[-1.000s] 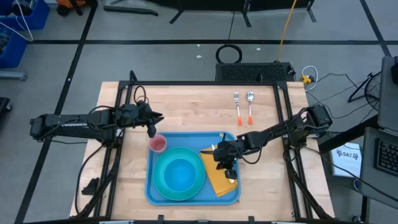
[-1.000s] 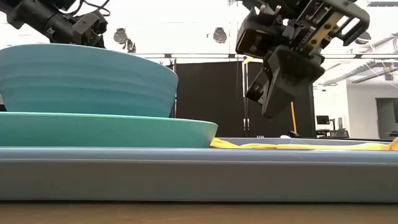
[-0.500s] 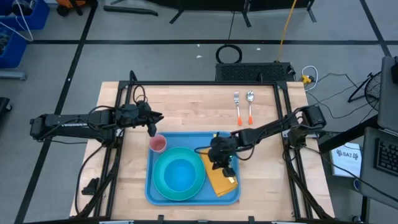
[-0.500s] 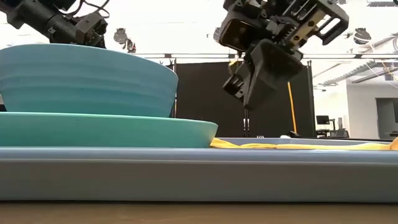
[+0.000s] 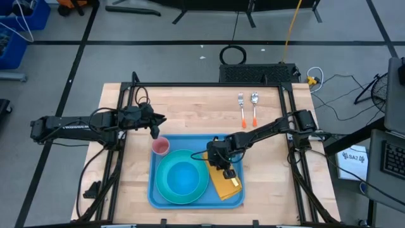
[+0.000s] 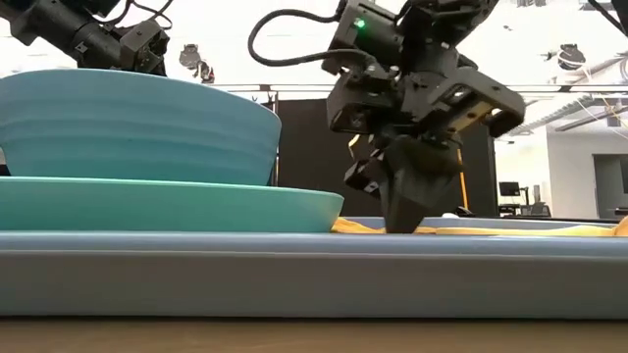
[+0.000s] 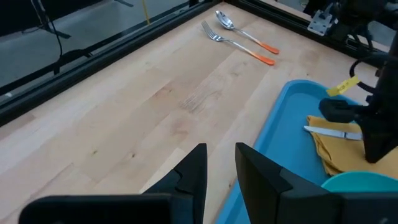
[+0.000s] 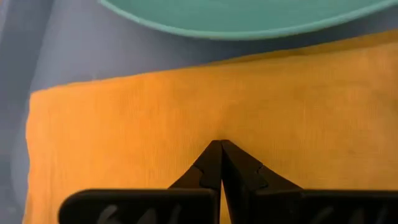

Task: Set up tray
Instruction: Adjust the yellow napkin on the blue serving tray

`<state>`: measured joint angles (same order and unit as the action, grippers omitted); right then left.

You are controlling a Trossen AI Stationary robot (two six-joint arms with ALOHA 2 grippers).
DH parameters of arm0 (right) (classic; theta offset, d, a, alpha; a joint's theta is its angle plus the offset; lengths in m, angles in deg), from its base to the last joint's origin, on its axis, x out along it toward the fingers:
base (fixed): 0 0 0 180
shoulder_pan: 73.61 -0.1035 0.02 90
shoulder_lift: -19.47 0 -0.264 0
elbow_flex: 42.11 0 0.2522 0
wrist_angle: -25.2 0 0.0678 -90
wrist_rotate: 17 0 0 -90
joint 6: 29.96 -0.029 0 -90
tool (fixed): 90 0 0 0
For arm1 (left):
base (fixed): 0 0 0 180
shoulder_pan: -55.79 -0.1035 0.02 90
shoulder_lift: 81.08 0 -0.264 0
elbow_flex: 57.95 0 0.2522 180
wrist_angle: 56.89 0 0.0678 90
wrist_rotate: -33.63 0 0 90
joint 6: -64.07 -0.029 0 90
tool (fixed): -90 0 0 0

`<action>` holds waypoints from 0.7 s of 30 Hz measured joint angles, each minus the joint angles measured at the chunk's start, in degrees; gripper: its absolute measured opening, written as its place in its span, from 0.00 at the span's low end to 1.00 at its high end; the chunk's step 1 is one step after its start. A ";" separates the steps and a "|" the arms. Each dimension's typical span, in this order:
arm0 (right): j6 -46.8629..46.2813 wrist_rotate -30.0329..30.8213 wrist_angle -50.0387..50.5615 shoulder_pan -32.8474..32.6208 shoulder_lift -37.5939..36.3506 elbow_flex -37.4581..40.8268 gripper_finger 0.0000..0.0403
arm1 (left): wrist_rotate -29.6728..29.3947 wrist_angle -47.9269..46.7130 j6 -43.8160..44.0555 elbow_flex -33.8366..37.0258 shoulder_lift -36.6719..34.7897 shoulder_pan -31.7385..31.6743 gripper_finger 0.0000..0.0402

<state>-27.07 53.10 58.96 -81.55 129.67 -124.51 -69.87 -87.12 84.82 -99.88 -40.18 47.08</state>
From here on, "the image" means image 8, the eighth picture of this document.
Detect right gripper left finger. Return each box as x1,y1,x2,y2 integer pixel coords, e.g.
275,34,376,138
169,139,223,195

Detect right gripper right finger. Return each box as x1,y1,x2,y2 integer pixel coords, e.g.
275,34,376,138
221,139,303,224

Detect orange cloth napkin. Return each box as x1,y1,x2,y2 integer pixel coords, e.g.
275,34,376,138
23,29,398,224

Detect green plate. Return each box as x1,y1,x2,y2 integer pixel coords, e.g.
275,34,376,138
98,0,398,41

